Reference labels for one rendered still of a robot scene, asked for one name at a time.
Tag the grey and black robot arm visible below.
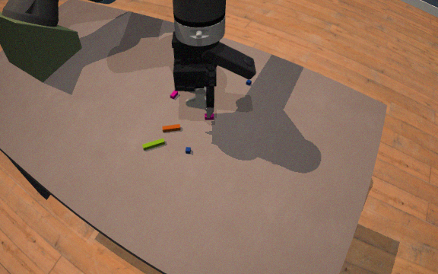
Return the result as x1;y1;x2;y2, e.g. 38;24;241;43
2;0;256;79

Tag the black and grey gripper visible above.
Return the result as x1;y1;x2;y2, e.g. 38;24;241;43
172;31;220;118

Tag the orange rod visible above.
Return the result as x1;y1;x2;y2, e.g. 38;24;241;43
163;124;180;132

